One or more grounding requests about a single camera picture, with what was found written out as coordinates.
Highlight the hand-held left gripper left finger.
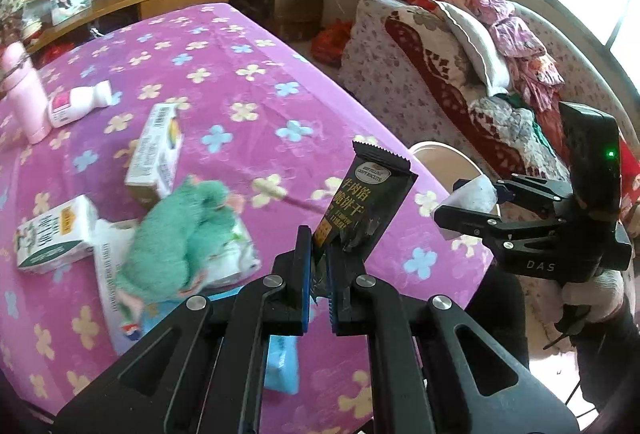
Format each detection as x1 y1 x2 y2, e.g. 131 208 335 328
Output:
52 225 313 434

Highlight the black snack wrapper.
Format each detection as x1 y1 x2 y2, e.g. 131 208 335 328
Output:
311 140 420 265

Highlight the floral covered sofa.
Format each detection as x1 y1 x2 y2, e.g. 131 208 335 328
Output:
340 0 640 315

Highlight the white box with rainbow print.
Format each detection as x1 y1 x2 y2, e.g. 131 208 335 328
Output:
124 102 183 210

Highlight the person's right forearm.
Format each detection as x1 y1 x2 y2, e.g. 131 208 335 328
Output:
575 306 640 415

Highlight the white green plastic wrapper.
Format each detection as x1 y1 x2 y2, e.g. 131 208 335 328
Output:
94 218 262 356

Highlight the white pillow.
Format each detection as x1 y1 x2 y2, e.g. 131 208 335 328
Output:
432 0 511 97

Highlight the red plastic bag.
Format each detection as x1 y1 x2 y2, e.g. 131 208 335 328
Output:
311 20 353 67

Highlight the grey floral quilt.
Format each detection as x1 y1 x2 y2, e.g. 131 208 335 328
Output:
467 94 571 180

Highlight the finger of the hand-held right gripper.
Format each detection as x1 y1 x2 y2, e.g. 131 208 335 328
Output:
432 204 568 243
492 175 576 214

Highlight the white trash bin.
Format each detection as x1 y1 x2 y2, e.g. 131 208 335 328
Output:
410 141 501 220

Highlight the white green carton box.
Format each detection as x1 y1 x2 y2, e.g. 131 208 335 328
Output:
15 194 99 276

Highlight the white tissue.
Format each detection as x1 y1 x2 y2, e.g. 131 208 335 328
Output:
445 176 501 220

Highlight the green garment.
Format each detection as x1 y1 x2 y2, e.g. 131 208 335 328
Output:
500 91 548 152

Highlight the white bottle with pink label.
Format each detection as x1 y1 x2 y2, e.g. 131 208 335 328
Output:
47 80 113 129

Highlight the framed couple photo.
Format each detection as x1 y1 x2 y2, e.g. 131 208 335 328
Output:
50 0 92 26

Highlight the red white patterned blanket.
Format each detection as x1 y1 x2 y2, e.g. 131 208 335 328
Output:
385 9 576 195

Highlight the green fluffy towel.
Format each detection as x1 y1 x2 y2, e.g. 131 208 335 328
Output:
120 174 238 305

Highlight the pink thermos bottle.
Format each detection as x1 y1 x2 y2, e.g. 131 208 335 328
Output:
0 41 51 145

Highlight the person's right hand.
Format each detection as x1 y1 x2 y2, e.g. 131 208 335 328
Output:
560 268 629 322

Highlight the pink clothes pile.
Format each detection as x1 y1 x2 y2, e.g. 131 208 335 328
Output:
470 0 566 115

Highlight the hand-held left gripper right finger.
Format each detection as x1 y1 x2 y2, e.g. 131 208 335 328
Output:
327 241 581 434

